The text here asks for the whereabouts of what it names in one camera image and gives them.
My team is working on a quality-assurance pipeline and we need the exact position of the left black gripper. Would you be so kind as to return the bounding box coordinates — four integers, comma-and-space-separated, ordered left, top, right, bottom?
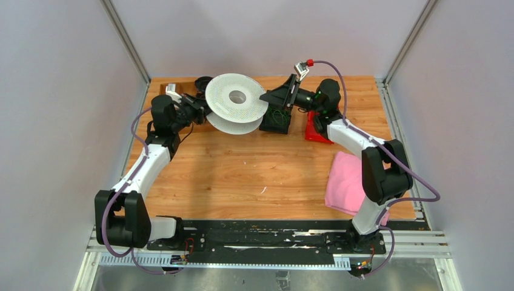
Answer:
171, 93, 222, 133

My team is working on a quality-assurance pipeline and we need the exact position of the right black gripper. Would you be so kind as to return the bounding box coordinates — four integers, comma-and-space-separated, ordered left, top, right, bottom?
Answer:
259, 75, 322, 115

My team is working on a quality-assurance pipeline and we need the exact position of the grey filament spool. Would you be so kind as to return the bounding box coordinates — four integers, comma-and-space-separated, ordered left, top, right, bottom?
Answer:
205, 73, 269, 135

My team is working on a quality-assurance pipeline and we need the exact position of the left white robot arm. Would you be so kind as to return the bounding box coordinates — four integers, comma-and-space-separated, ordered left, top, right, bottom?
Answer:
95, 94, 211, 250

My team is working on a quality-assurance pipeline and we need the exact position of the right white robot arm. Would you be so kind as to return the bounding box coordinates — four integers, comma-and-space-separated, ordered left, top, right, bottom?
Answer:
259, 75, 413, 253

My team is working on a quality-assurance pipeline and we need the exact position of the black plastic bin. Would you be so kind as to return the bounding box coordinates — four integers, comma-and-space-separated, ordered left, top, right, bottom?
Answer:
259, 106, 292, 135

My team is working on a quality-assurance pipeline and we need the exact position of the wooden compartment tray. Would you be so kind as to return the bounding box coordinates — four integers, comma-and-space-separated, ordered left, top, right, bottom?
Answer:
159, 81, 198, 96

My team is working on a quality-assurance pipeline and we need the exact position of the red plastic bin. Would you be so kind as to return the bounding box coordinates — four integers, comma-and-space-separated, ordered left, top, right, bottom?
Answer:
304, 112, 334, 144

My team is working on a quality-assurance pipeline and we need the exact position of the pink cloth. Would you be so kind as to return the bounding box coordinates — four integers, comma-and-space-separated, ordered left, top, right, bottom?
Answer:
325, 152, 366, 216

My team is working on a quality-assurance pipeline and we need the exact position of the green wire in black bin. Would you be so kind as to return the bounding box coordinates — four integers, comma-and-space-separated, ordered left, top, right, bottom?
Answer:
267, 106, 291, 127

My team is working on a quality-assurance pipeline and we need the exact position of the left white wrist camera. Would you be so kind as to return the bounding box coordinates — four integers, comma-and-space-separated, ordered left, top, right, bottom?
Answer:
164, 83, 184, 102

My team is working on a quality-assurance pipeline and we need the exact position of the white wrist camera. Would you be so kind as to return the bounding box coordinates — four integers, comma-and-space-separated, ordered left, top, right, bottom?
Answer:
294, 62, 310, 82
164, 83, 184, 102

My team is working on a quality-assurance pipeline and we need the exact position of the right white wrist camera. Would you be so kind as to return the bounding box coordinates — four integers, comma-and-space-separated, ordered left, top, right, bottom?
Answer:
294, 62, 310, 82

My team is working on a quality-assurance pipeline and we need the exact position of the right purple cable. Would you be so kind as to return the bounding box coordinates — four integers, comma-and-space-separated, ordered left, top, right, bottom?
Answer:
305, 59, 441, 279

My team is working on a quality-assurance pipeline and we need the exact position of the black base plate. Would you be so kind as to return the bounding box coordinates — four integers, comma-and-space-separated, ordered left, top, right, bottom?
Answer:
144, 219, 386, 266

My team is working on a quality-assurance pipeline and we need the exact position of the aluminium frame rail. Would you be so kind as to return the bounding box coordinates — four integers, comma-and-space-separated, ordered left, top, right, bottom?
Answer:
73, 1, 150, 290
376, 0, 462, 290

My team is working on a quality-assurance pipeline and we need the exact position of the right aluminium frame rail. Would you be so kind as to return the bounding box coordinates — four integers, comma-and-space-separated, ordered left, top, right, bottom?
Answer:
376, 0, 462, 290

